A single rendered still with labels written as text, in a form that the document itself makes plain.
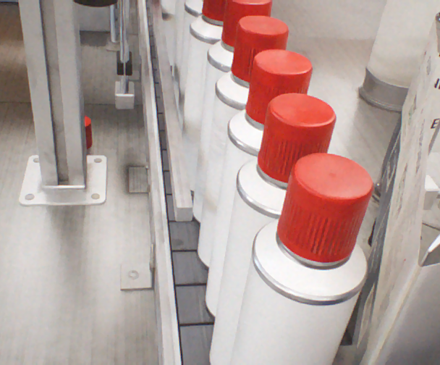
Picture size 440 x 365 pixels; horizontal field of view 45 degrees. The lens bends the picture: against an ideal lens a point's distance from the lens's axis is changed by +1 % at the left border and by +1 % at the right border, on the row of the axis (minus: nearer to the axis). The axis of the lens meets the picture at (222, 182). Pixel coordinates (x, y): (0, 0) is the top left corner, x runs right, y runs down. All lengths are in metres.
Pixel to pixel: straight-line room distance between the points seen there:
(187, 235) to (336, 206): 0.28
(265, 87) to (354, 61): 0.57
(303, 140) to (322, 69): 0.57
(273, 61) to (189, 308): 0.21
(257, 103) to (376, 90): 0.45
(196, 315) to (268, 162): 0.19
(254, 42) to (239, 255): 0.13
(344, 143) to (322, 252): 0.43
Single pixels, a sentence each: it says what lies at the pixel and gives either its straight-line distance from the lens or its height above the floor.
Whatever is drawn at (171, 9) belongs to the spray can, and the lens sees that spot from 0.72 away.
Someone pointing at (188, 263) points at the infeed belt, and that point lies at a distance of 0.45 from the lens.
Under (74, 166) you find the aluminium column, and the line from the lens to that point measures 0.58.
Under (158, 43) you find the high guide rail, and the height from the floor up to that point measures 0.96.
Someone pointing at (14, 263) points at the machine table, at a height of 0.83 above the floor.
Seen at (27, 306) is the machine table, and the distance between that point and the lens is 0.50.
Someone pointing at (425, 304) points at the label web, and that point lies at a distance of 0.24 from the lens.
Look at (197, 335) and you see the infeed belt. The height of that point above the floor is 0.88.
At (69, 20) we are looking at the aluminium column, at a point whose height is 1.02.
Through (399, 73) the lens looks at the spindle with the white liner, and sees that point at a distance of 0.72.
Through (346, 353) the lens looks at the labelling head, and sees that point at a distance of 0.34.
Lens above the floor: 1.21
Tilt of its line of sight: 37 degrees down
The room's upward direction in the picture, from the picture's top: 8 degrees clockwise
